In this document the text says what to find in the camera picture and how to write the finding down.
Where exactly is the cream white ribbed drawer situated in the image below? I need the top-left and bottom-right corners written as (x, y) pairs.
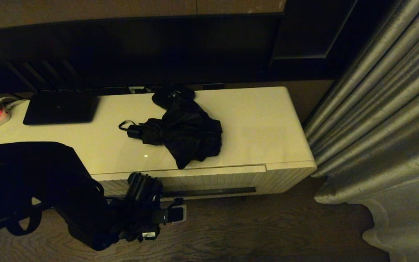
top-left (93, 165), bottom-right (267, 199)

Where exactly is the white tv cabinet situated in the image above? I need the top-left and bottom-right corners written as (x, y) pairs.
top-left (0, 86), bottom-right (317, 199)

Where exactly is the black folded umbrella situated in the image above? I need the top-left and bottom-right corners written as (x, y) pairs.
top-left (119, 98), bottom-right (223, 170)

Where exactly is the small black square box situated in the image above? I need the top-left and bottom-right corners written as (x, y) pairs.
top-left (152, 84), bottom-right (196, 110)

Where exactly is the black wifi router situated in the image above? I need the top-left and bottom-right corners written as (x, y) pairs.
top-left (5, 60), bottom-right (99, 126)

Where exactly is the black television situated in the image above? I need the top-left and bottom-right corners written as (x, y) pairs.
top-left (0, 14), bottom-right (283, 95)

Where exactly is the grey pleated curtain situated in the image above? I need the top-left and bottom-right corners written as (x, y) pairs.
top-left (302, 0), bottom-right (419, 262)

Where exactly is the white power strip cable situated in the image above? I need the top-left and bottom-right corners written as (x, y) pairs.
top-left (0, 96), bottom-right (30, 109)

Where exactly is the dark framed wall panel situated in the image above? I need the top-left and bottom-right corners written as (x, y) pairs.
top-left (268, 0), bottom-right (395, 81)

